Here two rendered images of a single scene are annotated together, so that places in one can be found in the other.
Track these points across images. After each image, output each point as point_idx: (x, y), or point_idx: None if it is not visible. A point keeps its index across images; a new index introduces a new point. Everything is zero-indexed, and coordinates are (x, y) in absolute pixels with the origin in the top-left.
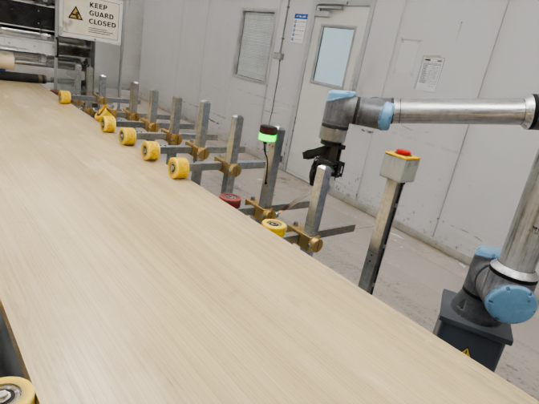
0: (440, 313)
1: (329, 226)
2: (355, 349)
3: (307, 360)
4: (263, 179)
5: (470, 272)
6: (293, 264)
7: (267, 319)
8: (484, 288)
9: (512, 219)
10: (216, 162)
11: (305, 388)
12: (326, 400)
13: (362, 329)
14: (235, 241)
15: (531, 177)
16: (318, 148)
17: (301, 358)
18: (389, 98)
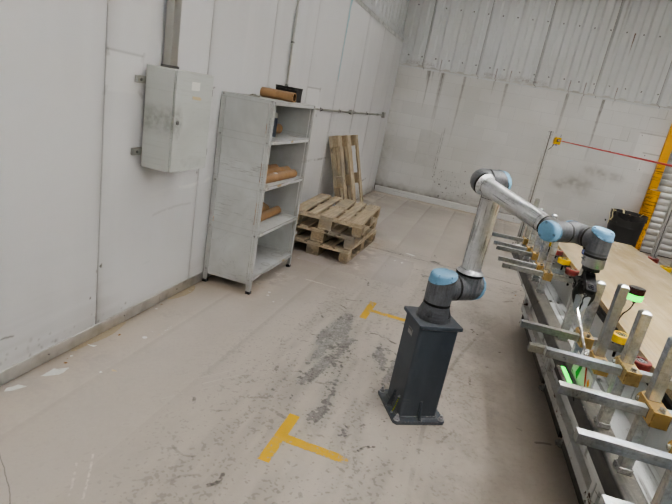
0: (461, 328)
1: (551, 327)
2: (639, 305)
3: (663, 312)
4: (612, 334)
5: (450, 295)
6: (633, 322)
7: (670, 321)
8: (477, 290)
9: (482, 246)
10: (642, 371)
11: (670, 311)
12: (665, 308)
13: (627, 304)
14: (663, 341)
15: (494, 220)
16: (595, 278)
17: (665, 313)
18: (553, 217)
